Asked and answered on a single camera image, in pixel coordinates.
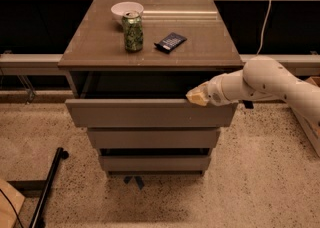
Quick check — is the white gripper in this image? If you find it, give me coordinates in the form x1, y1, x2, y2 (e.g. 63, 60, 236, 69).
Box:
186, 74, 237, 106

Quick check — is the grey top drawer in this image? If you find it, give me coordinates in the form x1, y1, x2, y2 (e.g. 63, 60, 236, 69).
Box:
65, 99, 237, 128

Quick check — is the grey drawer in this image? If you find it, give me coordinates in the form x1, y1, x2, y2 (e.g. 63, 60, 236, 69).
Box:
87, 128, 220, 149
65, 99, 237, 128
98, 156, 211, 172

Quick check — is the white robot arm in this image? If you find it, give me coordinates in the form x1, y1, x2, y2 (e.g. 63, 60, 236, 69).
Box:
186, 56, 320, 125

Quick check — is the grey drawer cabinet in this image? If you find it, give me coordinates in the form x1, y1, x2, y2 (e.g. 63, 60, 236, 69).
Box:
63, 0, 238, 174

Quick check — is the grey middle drawer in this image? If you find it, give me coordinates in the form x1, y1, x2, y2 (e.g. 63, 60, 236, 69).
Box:
87, 128, 220, 149

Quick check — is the grey bottom drawer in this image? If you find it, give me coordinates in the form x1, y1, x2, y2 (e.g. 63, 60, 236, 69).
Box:
98, 156, 211, 172

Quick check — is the green soda can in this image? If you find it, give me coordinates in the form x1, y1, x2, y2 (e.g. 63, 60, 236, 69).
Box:
122, 10, 143, 52

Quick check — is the blue tape cross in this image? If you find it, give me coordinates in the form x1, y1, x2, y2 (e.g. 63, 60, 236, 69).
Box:
122, 175, 145, 191

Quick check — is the white bowl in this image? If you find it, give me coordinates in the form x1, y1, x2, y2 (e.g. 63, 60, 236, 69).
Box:
111, 1, 144, 24

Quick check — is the black metal stand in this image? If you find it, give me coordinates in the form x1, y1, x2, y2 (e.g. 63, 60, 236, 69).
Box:
9, 147, 69, 228

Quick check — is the wooden board bottom left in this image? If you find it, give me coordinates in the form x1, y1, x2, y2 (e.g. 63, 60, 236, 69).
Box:
0, 179, 25, 228

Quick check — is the white cable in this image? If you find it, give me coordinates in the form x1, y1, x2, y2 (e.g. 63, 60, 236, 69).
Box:
255, 0, 272, 56

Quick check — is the black thin cable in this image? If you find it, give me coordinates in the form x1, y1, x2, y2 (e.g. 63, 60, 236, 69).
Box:
0, 189, 25, 228

